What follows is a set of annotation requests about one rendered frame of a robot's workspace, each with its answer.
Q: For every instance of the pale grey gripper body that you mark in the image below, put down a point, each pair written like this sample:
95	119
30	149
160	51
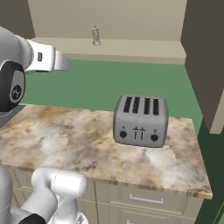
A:
61	62

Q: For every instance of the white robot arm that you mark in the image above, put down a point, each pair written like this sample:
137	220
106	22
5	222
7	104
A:
14	87

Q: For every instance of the beige cabinet door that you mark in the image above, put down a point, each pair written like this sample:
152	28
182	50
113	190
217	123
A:
205	58

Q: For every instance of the clear glass bottle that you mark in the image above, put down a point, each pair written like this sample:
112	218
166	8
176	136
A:
96	36

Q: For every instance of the grey four-slot toaster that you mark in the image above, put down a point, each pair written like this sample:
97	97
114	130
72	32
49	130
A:
141	122

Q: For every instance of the beige drawer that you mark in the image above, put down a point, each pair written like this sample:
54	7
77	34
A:
145	199
140	216

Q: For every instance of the beige lower drawer front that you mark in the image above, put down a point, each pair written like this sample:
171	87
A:
140	216

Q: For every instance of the beige open wall cabinet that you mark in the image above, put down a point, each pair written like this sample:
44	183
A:
108	29

